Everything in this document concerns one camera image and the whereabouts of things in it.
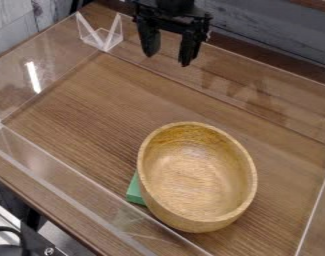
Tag green block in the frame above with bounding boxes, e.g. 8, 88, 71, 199
126, 174, 144, 206

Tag clear acrylic tray wall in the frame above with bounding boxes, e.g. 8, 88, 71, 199
0, 4, 325, 256

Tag black metal bracket with bolt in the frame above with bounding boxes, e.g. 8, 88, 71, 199
20, 223, 67, 256

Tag brown wooden oval bowl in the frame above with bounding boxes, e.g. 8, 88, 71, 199
136, 121, 258, 233

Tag black cable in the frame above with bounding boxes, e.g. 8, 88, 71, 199
0, 225, 29, 256

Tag clear acrylic corner bracket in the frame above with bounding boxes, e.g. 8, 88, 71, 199
75, 12, 123, 52

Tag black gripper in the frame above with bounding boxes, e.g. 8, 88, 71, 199
132, 0, 212, 67

